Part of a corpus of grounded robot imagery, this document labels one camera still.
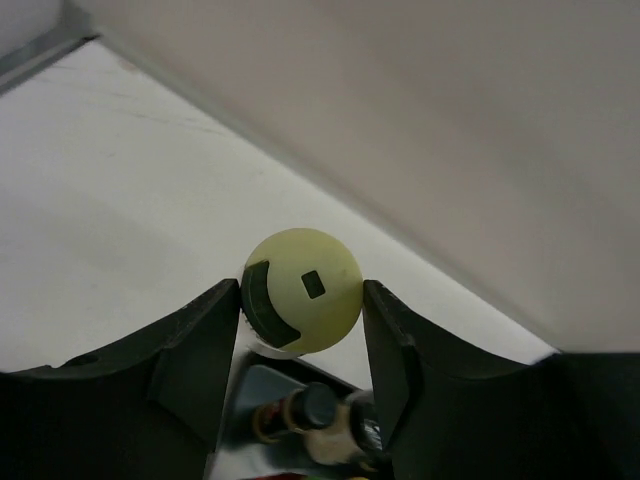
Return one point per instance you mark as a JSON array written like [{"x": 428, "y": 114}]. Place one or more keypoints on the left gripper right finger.
[{"x": 450, "y": 410}]

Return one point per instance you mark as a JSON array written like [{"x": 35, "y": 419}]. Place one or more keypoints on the aluminium table edge rail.
[{"x": 30, "y": 59}]

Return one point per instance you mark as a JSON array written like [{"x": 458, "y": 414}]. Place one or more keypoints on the wide black-capped seasoning jar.
[{"x": 354, "y": 438}]

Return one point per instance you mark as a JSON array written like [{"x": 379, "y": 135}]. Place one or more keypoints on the small black-capped spice jar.
[{"x": 313, "y": 407}]

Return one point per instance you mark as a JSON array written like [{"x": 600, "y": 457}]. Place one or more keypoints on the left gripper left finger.
[{"x": 147, "y": 406}]

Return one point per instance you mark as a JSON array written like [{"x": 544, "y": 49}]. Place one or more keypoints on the black plastic tray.
[{"x": 240, "y": 455}]

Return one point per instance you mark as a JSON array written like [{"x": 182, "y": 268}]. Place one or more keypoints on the small yellow-lidded jar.
[{"x": 301, "y": 293}]

